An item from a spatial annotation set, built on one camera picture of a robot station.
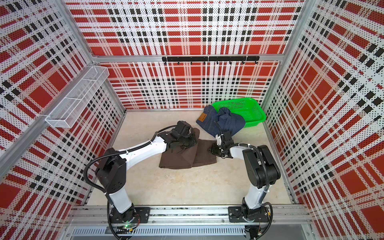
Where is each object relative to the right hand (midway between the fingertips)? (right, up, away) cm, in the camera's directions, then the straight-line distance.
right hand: (211, 150), depth 96 cm
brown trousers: (-6, -1, -3) cm, 7 cm away
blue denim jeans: (+11, +19, +2) cm, 22 cm away
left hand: (-7, +7, -10) cm, 14 cm away
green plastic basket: (+32, +30, +25) cm, 51 cm away
